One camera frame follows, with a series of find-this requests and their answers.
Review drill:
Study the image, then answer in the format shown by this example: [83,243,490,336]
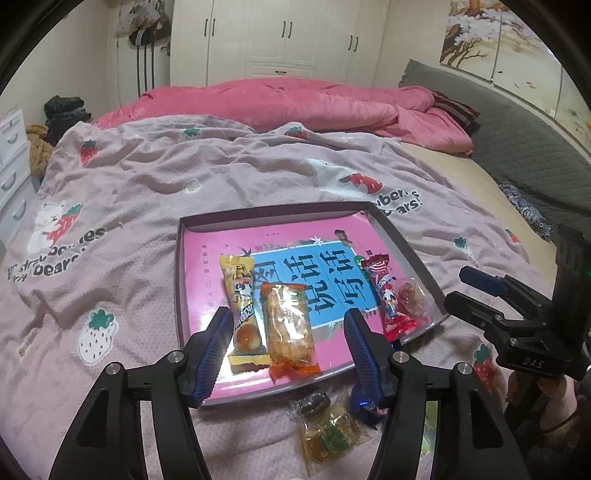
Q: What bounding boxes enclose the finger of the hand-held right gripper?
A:
[458,265,551,320]
[443,290,514,339]

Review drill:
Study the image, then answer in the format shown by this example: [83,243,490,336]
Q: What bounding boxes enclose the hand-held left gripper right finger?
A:
[343,307,514,480]

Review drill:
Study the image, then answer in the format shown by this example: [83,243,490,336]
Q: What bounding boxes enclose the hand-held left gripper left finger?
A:
[59,305,235,480]

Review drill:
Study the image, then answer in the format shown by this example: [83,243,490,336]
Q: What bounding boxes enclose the blue cookie packet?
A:
[350,387,389,417]

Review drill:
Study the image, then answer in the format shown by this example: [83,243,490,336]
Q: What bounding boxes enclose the yellow cartoon cake packet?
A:
[218,253,271,376]

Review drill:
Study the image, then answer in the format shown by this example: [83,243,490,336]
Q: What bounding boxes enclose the red candy packet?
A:
[359,253,419,343]

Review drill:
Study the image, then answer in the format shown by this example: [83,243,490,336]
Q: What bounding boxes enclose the clear round candy wrapper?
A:
[396,276,433,320]

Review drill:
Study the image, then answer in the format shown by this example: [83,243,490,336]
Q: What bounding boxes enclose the dark chocolate snack packet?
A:
[294,389,332,417]

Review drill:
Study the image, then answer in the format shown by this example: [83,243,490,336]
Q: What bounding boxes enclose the orange cracker packet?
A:
[259,281,323,385]

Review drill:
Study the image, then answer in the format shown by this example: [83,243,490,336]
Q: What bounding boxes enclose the dark purple shallow box tray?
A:
[174,200,451,408]

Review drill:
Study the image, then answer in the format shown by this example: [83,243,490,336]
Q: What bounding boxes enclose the clear jelly packet green label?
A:
[288,401,373,477]

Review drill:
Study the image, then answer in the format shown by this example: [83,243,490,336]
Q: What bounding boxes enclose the light green snack packet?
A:
[426,401,440,445]

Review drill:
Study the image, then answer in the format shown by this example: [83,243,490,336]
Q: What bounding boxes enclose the person's right hand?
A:
[507,368,585,433]

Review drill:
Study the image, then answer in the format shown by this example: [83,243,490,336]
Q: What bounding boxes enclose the pink book with blue label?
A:
[185,212,439,398]

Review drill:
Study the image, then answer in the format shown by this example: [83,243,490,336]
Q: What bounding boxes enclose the blue patterned cloth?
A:
[498,178,556,241]

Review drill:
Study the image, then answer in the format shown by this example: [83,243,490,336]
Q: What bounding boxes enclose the grey quilted mat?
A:
[398,58,591,241]

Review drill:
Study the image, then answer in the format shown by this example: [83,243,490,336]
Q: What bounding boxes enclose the dark striped pillow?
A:
[431,89,482,136]

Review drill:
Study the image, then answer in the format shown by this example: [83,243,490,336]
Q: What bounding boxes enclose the strawberry printed pink blanket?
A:
[0,114,560,480]

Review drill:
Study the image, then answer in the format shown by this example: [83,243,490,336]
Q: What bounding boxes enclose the pink quilt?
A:
[91,78,477,156]

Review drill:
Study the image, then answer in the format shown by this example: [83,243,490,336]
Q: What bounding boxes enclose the brown plush toy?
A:
[25,123,57,179]

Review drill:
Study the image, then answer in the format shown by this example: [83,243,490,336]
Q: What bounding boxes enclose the white drawer cabinet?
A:
[0,108,43,232]

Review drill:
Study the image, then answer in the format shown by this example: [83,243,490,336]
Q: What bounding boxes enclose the dark clothes pile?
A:
[43,95,96,140]

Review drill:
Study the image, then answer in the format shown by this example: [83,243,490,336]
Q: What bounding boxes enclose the white wardrobe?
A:
[168,0,459,92]

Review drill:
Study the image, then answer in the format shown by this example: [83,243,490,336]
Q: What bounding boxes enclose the hanging dark straps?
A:
[115,0,172,99]

